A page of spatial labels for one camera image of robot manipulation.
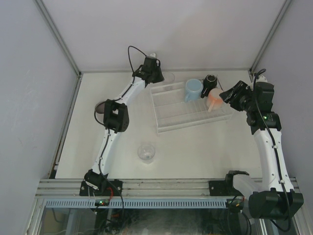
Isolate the pink ceramic mug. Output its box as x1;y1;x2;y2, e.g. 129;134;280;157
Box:
206;88;223;112

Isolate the clear glass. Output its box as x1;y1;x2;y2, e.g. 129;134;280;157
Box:
137;143;156;164
162;71;175;84

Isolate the black mug cream inside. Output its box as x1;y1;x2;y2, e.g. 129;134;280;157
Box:
201;75;218;98

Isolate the light blue mug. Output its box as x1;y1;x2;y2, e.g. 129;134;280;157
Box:
184;79;203;102

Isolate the lilac ceramic mug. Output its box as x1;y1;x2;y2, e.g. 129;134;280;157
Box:
95;101;105;115

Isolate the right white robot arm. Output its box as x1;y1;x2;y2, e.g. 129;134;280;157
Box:
220;81;304;220

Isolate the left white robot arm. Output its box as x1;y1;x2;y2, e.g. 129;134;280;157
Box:
84;60;164;191

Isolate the clear acrylic dish rack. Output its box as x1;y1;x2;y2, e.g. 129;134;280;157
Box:
150;82;234;134

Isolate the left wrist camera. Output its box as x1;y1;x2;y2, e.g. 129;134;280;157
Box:
143;53;160;72

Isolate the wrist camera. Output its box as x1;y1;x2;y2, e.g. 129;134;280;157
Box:
252;73;268;84
143;53;160;72

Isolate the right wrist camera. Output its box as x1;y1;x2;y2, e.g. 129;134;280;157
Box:
252;73;268;84

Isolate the right aluminium frame post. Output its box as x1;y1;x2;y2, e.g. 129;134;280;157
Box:
249;0;294;73

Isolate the aluminium frame post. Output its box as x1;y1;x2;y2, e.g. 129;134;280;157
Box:
33;0;82;77
249;0;294;73

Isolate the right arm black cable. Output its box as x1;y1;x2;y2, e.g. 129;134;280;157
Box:
251;68;294;232

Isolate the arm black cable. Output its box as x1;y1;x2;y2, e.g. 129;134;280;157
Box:
251;68;294;232
93;46;150;177

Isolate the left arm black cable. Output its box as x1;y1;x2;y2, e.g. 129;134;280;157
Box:
93;46;150;177

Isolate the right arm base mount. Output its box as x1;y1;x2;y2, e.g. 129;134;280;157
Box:
208;170;249;196

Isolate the blue slotted cable duct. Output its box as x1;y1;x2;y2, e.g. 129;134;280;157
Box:
45;198;227;209

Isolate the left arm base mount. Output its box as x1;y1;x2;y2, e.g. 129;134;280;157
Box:
79;170;123;196

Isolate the left aluminium frame post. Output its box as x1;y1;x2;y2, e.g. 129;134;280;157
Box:
33;0;82;77

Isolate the aluminium front rail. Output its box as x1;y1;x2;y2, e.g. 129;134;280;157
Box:
35;178;302;199

